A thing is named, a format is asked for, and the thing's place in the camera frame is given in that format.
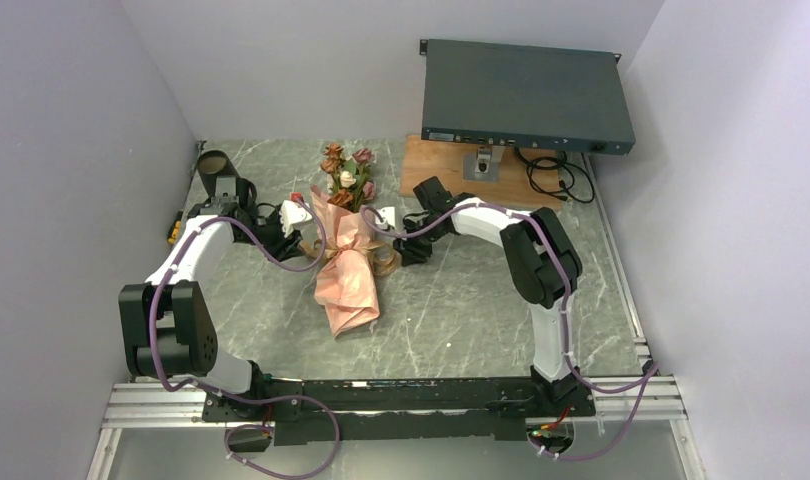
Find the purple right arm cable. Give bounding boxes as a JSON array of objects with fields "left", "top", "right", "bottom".
[{"left": 359, "top": 203, "right": 661, "bottom": 464}]

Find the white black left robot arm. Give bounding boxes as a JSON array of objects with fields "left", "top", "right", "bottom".
[{"left": 118, "top": 174, "right": 319, "bottom": 420}]

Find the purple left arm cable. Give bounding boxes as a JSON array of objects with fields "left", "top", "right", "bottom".
[{"left": 148, "top": 197, "right": 342, "bottom": 480}]

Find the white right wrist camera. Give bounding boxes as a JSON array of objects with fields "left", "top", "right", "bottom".
[{"left": 375, "top": 206, "right": 397, "bottom": 236}]

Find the metal stand bracket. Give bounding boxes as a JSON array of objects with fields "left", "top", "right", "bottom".
[{"left": 463, "top": 146, "right": 505, "bottom": 182}]

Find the black mounting base plate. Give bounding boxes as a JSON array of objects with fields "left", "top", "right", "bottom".
[{"left": 202, "top": 374, "right": 596, "bottom": 446}]

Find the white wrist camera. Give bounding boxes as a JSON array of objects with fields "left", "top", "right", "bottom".
[
  {"left": 375, "top": 206, "right": 397, "bottom": 236},
  {"left": 279, "top": 192, "right": 312, "bottom": 237}
]

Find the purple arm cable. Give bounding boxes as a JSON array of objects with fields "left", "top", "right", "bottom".
[
  {"left": 359, "top": 203, "right": 661, "bottom": 464},
  {"left": 148, "top": 197, "right": 342, "bottom": 480}
]

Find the black cylindrical vase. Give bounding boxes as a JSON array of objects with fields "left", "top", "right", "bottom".
[{"left": 195, "top": 150, "right": 240, "bottom": 198}]

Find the wooden board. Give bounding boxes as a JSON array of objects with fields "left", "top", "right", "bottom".
[{"left": 399, "top": 135, "right": 562, "bottom": 211}]

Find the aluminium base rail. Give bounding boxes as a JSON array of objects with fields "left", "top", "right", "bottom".
[{"left": 87, "top": 376, "right": 708, "bottom": 479}]

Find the black coiled cable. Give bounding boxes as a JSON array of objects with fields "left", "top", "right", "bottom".
[{"left": 514, "top": 147, "right": 596, "bottom": 204}]

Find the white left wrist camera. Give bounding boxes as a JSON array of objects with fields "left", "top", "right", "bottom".
[{"left": 279, "top": 192, "right": 312, "bottom": 237}]

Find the dark grey network switch box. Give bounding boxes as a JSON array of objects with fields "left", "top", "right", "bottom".
[{"left": 419, "top": 39, "right": 636, "bottom": 155}]

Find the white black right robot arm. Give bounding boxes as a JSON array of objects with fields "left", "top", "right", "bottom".
[{"left": 389, "top": 177, "right": 583, "bottom": 415}]

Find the brown ribbon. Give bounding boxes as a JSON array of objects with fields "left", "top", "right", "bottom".
[{"left": 299, "top": 239, "right": 402, "bottom": 277}]

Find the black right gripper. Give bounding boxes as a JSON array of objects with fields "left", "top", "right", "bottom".
[{"left": 392, "top": 218, "right": 446, "bottom": 269}]

